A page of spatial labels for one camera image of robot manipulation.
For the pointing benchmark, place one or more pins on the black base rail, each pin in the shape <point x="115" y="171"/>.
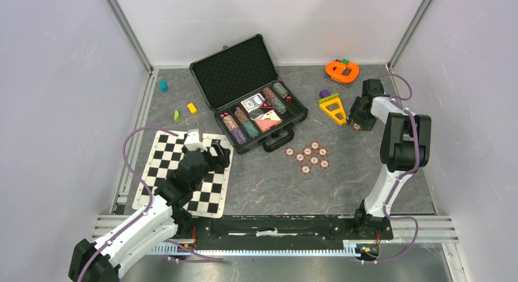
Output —
<point x="283" y="235"/>

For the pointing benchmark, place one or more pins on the teal poker chip roll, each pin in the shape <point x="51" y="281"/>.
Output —
<point x="250" y="129"/>

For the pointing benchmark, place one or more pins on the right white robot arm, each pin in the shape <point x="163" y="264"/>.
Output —
<point x="404" y="148"/>

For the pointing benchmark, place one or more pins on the black poker carrying case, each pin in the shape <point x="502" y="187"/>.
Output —
<point x="237" y="72"/>

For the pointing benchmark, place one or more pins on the purple toy block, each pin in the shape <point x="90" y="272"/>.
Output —
<point x="324" y="93"/>

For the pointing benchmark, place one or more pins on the purple poker chip roll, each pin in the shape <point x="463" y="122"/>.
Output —
<point x="239" y="136"/>

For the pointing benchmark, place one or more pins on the yellow triangle toy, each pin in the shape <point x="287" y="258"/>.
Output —
<point x="332" y="106"/>

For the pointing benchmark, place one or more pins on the blue playing card deck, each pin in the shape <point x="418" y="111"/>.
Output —
<point x="253" y="102"/>

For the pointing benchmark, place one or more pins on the teal toy block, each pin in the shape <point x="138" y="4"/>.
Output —
<point x="163" y="86"/>

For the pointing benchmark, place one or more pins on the orange toy track piece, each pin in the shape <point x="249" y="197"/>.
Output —
<point x="342" y="71"/>

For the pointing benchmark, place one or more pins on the red playing card deck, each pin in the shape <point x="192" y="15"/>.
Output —
<point x="268" y="120"/>

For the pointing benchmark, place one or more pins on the pink brown chip roll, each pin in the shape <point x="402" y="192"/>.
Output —
<point x="230" y="123"/>

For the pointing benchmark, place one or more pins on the black white chessboard mat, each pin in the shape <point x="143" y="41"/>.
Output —
<point x="165" y="154"/>

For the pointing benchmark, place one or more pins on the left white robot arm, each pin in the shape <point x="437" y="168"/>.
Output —
<point x="158" y="215"/>

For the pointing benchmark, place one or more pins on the yellow toy block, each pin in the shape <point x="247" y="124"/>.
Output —
<point x="192" y="108"/>

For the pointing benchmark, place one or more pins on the brown poker chip roll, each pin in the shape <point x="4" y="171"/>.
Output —
<point x="269" y="94"/>

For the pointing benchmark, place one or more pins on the green half-round block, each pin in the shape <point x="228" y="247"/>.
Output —
<point x="177" y="116"/>

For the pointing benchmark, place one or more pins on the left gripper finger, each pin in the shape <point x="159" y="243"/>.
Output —
<point x="213" y="153"/>
<point x="221" y="158"/>

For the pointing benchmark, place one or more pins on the green blue chip roll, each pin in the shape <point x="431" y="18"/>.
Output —
<point x="279" y="106"/>

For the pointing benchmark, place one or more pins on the brown 100 chip roll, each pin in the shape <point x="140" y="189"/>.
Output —
<point x="241" y="116"/>

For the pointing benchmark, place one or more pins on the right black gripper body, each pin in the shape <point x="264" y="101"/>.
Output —
<point x="361" y="116"/>

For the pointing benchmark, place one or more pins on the clear round disc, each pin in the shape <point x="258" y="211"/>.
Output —
<point x="256" y="114"/>

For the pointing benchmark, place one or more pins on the grey green chip roll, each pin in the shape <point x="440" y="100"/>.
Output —
<point x="280" y="89"/>

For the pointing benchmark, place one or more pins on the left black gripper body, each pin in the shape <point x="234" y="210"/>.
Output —
<point x="207" y="165"/>

